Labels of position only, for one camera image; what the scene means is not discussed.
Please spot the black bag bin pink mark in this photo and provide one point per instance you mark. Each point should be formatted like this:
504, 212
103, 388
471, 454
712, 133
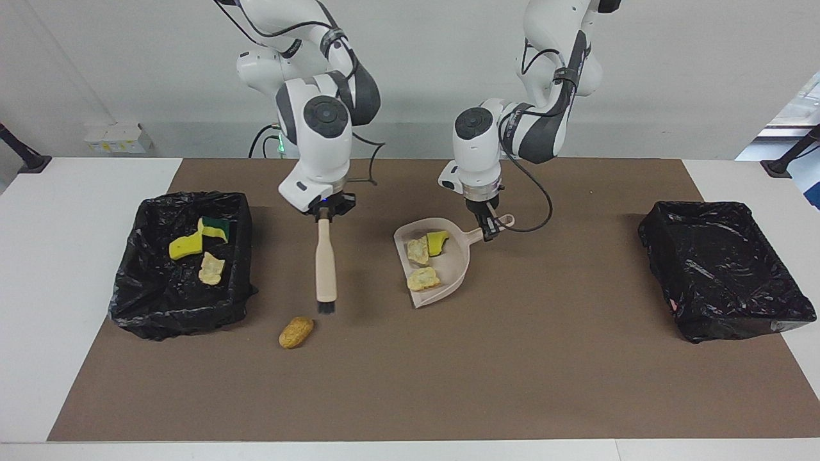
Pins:
724, 275

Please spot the large brown table mat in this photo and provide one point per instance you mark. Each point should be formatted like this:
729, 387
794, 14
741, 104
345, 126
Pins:
410, 371

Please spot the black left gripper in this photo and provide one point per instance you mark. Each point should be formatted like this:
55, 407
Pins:
482, 208

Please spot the black bag lined bin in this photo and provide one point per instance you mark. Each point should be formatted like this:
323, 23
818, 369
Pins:
160, 301

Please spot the yellow green sponge piece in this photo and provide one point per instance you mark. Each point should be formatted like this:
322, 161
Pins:
184, 248
214, 225

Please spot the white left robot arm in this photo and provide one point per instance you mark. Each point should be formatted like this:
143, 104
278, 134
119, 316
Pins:
477, 147

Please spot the orange striped foam scrap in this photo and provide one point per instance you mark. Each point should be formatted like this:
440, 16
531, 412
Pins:
423, 278

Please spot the beige plastic dustpan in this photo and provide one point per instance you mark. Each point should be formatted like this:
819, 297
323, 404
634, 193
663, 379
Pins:
458, 269

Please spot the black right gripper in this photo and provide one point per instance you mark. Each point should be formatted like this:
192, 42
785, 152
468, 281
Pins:
339, 205

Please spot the black stand foot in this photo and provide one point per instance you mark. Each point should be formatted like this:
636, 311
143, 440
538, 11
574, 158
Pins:
29, 160
778, 168

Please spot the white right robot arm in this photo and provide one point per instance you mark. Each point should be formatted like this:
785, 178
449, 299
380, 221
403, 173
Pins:
320, 141

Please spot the beige hand brush black bristles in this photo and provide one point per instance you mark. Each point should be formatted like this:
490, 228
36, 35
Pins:
325, 269

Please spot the pale foam scrap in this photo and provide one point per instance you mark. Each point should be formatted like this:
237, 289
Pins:
210, 269
418, 250

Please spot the large white wall box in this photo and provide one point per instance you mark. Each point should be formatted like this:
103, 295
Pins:
128, 137

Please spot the brown potato shaped scrap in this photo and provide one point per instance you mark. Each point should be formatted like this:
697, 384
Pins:
296, 333

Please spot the small yellow sponge wedge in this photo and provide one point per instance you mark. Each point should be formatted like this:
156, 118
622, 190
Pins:
438, 243

